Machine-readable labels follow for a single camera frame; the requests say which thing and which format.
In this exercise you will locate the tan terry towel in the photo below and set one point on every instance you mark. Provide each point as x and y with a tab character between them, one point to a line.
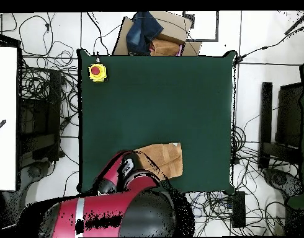
169	158

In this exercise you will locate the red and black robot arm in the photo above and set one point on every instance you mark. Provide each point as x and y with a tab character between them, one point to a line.
112	210

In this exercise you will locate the black flat bar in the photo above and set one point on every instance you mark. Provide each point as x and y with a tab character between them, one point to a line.
266	111

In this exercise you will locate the dark green tablecloth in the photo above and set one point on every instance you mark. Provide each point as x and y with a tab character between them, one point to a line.
154	99

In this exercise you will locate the yellow emergency stop button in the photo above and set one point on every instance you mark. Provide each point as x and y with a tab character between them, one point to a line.
97	73

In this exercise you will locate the brown folded cloth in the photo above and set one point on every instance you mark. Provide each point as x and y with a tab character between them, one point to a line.
164	48

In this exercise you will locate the pink cloth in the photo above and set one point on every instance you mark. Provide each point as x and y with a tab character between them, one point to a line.
179	50

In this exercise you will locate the blue denim jeans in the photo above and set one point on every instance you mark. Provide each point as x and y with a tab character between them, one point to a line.
142	32

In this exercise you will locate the brown cardboard box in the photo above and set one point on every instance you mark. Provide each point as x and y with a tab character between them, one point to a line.
174	27

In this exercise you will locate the black equipment rack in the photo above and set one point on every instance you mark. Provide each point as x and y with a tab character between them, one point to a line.
40	119

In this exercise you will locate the black power box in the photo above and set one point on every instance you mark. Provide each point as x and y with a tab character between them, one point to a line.
239	210

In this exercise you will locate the black stand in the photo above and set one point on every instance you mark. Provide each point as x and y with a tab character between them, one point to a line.
288	111

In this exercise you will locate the white table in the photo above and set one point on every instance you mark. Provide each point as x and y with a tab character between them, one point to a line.
5	99

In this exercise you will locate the black rod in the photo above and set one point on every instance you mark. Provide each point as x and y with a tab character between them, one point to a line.
297	23

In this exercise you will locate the black square frame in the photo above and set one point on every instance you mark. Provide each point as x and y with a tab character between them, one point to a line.
204	40

